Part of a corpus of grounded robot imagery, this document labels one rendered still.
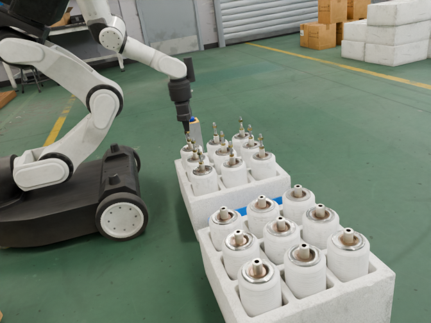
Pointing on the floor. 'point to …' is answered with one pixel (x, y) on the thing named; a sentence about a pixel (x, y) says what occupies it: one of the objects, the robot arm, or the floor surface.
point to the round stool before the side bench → (33, 79)
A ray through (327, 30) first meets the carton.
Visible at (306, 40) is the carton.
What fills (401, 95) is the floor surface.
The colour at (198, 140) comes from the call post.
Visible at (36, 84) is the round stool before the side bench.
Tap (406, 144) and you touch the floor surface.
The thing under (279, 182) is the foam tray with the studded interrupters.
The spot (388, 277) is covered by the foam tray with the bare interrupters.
